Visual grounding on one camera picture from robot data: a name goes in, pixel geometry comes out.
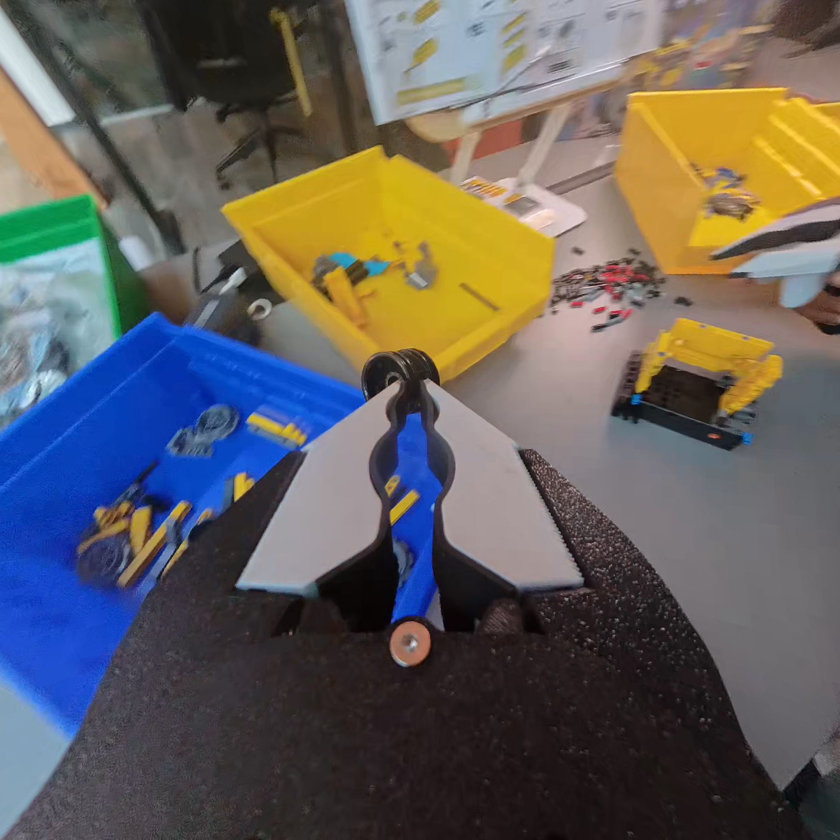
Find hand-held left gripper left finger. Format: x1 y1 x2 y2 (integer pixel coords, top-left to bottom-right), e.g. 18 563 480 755
235 379 403 634

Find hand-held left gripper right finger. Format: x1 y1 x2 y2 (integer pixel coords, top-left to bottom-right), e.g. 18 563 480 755
420 379 586 634

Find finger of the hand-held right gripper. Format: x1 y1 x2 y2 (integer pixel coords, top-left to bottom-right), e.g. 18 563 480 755
730 228 840 279
710 199 840 261

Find heap of mixed lego parts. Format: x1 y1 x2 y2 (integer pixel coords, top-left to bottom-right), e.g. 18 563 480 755
688 164 763 222

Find yellow grey lego build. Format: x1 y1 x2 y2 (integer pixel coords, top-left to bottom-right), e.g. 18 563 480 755
629 317 784 421

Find yellow storage bin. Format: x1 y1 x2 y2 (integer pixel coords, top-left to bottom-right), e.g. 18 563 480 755
614 87 840 278
220 144 559 386

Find black lego wheel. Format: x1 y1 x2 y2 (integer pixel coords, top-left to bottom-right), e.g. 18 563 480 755
362 348 442 403

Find blue storage bin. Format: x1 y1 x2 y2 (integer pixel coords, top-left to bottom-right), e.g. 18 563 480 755
0 311 447 737

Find pile of lego pins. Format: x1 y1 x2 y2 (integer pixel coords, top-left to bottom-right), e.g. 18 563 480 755
549 247 694 333

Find lego set box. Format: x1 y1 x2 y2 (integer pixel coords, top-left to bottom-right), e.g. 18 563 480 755
626 0 791 94

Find loose lego gear parts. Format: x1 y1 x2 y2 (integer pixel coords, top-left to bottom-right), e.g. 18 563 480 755
310 238 442 330

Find lego instruction booklet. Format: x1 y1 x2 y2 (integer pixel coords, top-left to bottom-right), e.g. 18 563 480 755
461 176 547 219

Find person's right hand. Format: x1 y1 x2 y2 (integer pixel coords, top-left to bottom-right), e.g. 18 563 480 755
812 281 840 337

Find heap of yellow black beams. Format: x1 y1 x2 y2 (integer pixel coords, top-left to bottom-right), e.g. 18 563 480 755
73 402 421 592

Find white board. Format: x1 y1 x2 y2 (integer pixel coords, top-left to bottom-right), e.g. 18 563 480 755
458 175 589 238

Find clear plastic bags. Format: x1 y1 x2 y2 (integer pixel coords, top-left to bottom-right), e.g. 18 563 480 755
0 239 116 421

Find open instruction manual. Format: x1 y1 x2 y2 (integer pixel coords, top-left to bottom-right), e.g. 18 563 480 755
343 0 665 127

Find green storage bin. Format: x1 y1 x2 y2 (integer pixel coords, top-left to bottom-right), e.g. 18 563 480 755
0 192 151 424

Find black office chair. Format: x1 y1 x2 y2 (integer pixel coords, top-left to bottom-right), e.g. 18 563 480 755
134 0 317 193

